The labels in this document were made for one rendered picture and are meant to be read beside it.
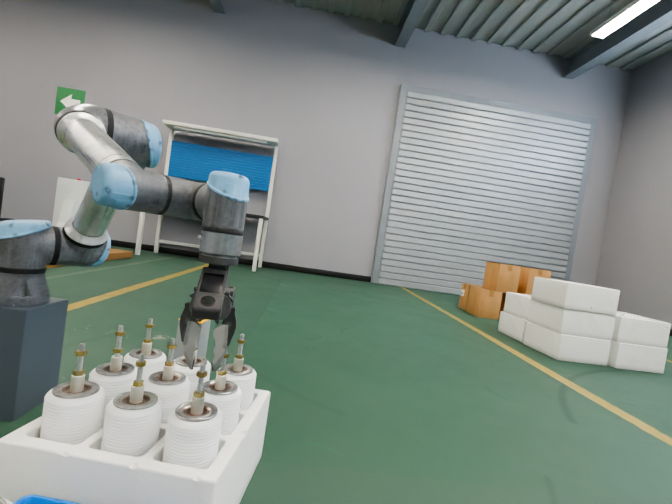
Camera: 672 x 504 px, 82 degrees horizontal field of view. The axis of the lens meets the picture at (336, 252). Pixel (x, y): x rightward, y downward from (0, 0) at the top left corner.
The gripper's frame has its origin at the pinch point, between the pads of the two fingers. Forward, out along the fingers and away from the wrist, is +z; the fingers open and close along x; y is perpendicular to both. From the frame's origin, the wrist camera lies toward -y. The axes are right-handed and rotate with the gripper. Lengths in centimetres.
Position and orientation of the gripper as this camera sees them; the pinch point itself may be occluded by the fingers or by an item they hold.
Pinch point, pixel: (202, 364)
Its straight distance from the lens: 77.5
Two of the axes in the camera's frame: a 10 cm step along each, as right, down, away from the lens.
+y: -1.8, -0.6, 9.8
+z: -1.5, 9.9, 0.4
